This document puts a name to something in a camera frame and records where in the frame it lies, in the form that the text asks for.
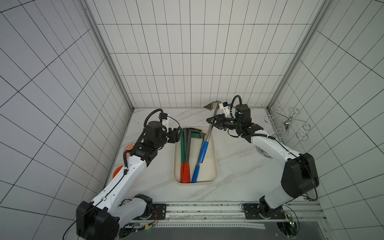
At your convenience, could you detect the green hoe red grip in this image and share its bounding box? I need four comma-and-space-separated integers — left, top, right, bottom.
191, 133, 203, 139
180, 131, 186, 184

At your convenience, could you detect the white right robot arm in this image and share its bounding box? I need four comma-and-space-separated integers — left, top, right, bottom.
207, 104, 319, 219

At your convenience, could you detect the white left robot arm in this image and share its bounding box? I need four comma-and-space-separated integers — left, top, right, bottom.
76, 121, 182, 240

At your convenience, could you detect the cream plastic storage tray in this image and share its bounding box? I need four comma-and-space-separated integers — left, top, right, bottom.
173, 128, 219, 184

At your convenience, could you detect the orange patterned bowl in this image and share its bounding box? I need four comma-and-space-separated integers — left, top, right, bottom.
124, 144, 135, 158

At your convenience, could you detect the chrome wire cup rack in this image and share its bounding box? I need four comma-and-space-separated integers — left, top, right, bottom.
264, 106, 312, 143

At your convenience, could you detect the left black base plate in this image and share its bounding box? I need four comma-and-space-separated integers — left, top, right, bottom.
134, 204, 167, 221

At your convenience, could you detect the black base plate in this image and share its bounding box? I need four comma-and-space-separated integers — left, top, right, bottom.
241, 203, 287, 220
134, 204, 167, 221

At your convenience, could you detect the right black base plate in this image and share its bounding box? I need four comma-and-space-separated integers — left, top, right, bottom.
241, 203, 287, 220

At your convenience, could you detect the aluminium mounting rail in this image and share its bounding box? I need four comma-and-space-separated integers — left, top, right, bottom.
125, 201, 330, 232

